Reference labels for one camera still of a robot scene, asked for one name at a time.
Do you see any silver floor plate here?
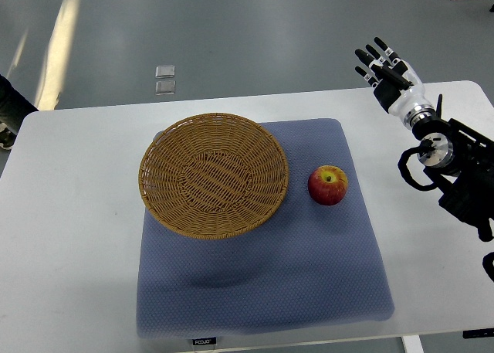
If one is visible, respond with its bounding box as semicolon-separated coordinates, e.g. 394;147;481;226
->
155;80;176;95
155;65;175;79

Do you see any black table control panel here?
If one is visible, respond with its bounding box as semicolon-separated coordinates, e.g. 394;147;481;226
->
462;328;494;339

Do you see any red apple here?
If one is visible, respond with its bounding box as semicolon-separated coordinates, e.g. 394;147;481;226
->
307;165;348;205

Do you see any white table leg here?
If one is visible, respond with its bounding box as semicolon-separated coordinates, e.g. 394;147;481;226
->
401;335;425;353

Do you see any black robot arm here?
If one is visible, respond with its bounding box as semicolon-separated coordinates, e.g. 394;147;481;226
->
407;117;493;243

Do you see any upper silver floor plate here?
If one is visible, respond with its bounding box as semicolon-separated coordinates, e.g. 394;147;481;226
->
155;65;175;79

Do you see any blue grey cushion mat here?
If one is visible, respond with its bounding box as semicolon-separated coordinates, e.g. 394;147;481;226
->
137;118;394;339

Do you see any person's dark trouser leg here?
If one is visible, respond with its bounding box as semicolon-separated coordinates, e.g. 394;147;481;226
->
0;75;38;134

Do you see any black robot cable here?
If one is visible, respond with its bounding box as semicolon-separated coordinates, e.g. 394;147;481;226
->
398;146;441;192

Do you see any lower silver floor plate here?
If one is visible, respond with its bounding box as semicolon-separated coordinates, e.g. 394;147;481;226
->
155;80;176;95

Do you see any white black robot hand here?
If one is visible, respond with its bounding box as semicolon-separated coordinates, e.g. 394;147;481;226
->
355;37;433;129

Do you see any black table brand label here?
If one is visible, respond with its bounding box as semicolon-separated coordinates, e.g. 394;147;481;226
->
192;337;217;346

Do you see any woven wicker basket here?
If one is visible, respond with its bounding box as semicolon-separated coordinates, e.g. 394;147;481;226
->
138;113;289;240

